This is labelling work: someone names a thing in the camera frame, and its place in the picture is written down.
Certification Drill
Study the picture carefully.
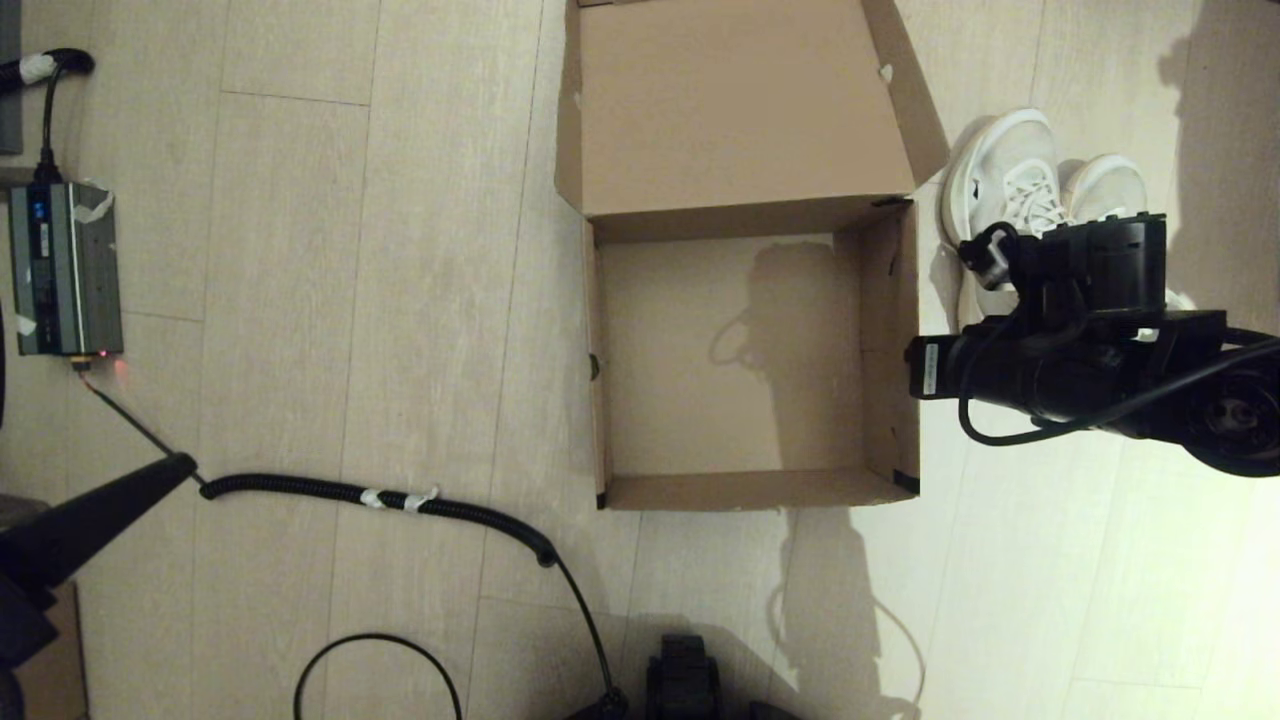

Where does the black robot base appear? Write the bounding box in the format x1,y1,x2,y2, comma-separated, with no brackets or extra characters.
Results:
570,634,801,720

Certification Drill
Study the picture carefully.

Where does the small brown cardboard box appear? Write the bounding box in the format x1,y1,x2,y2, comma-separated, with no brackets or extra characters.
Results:
15,580,89,720

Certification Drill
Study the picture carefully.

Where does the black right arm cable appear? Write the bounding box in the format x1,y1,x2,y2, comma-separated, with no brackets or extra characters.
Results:
958,310,1280,447

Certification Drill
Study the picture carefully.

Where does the thin red black wire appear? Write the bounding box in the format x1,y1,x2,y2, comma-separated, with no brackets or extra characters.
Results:
78,360,208,488

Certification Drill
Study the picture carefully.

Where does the black corrugated cable conduit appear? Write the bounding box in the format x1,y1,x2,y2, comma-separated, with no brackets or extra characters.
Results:
200,474,629,719

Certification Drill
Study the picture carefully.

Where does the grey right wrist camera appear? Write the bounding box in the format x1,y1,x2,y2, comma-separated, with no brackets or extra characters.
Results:
960,228,1016,291

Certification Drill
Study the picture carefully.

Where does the dark grey panel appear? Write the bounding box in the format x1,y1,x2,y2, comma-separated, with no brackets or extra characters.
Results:
0,0,26,156

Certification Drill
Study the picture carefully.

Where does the grey power supply unit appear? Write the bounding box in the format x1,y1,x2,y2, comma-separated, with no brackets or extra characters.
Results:
8,182,126,358

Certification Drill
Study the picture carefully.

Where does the white mesh sneaker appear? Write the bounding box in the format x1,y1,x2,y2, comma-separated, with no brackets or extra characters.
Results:
938,108,1066,331
1055,153,1196,313

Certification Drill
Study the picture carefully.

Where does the thin black looped cable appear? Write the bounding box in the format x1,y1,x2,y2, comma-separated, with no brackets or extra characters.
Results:
294,634,465,720

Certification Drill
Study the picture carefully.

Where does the brown cardboard shoe box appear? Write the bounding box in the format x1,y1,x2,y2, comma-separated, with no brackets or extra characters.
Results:
555,0,951,513

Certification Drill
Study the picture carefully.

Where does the black taped power cable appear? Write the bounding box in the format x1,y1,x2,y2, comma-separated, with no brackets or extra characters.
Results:
0,50,98,186

